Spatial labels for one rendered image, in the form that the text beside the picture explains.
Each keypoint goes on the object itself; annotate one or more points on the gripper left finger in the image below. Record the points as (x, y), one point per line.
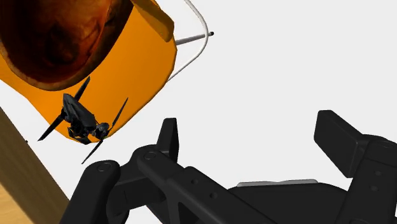
(173, 189)

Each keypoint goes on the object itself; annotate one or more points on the grey pen with black tip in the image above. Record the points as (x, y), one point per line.
(192, 38)

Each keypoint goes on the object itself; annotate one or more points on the dark brown bowl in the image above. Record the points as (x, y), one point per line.
(55, 37)

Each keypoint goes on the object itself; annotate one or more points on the orange curved container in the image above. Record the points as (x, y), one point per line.
(133, 62)

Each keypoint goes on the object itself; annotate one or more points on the brown wooden table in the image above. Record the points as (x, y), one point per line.
(21, 167)

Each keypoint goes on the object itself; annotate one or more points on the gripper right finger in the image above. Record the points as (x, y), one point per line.
(372, 173)

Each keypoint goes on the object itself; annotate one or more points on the black toy drone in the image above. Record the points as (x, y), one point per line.
(79, 116)

